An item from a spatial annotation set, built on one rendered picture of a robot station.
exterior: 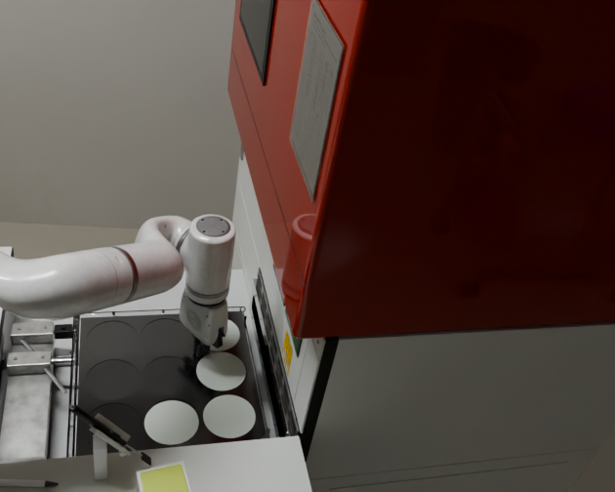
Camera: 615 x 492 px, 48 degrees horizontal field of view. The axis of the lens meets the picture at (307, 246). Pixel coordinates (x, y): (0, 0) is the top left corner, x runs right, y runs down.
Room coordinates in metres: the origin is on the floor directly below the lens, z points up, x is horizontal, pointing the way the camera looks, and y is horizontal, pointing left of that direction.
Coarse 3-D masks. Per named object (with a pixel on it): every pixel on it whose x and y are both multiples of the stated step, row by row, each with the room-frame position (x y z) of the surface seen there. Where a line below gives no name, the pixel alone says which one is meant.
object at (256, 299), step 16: (256, 288) 1.15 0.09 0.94; (256, 304) 1.12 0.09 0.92; (256, 320) 1.12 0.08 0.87; (256, 336) 1.08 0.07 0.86; (272, 352) 0.97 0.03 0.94; (272, 368) 0.94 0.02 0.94; (272, 384) 0.95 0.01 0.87; (272, 400) 0.91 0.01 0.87; (272, 416) 0.88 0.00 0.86; (288, 416) 0.82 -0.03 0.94; (288, 432) 0.79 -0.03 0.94
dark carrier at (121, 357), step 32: (96, 320) 1.00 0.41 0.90; (128, 320) 1.02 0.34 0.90; (160, 320) 1.04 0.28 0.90; (96, 352) 0.91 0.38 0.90; (128, 352) 0.93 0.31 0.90; (160, 352) 0.95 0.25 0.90; (192, 352) 0.96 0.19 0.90; (96, 384) 0.84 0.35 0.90; (128, 384) 0.85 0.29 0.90; (160, 384) 0.87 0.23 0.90; (192, 384) 0.89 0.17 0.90; (256, 384) 0.92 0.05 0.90; (128, 416) 0.78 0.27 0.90; (256, 416) 0.84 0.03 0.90; (128, 448) 0.71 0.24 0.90
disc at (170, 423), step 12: (156, 408) 0.81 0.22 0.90; (168, 408) 0.82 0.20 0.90; (180, 408) 0.82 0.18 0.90; (192, 408) 0.83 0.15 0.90; (144, 420) 0.78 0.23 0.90; (156, 420) 0.79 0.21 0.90; (168, 420) 0.79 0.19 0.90; (180, 420) 0.80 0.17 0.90; (192, 420) 0.80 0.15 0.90; (156, 432) 0.76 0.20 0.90; (168, 432) 0.76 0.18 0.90; (180, 432) 0.77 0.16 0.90; (192, 432) 0.77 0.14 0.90; (168, 444) 0.74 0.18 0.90
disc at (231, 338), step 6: (228, 324) 1.07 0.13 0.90; (234, 324) 1.07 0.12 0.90; (228, 330) 1.05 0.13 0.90; (234, 330) 1.05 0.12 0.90; (228, 336) 1.03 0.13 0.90; (234, 336) 1.03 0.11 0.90; (228, 342) 1.01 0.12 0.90; (234, 342) 1.02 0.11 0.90; (210, 348) 0.99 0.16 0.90; (216, 348) 0.99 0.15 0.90; (222, 348) 0.99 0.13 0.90
